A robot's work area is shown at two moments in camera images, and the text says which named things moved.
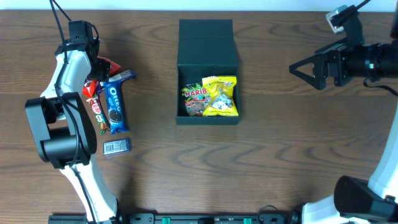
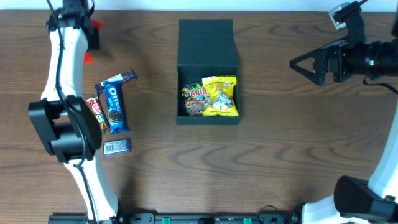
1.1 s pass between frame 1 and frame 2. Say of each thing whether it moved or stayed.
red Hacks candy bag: moved
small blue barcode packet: stayed
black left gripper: moved
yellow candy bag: stayed
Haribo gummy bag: stayed
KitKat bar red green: stayed
